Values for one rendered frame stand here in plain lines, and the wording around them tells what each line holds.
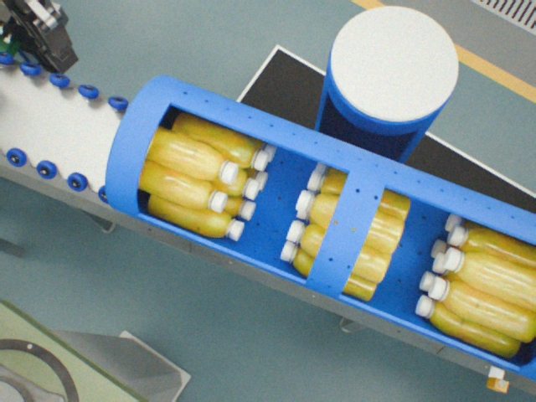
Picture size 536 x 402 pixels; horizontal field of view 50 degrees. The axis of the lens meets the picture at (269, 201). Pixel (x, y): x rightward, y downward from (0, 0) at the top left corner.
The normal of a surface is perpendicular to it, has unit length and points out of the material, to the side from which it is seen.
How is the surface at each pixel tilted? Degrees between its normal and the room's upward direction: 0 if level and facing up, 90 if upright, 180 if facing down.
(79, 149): 0
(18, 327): 1
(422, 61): 0
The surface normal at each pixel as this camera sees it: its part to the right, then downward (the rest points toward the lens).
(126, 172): -0.24, 0.37
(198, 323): 0.00, -0.25
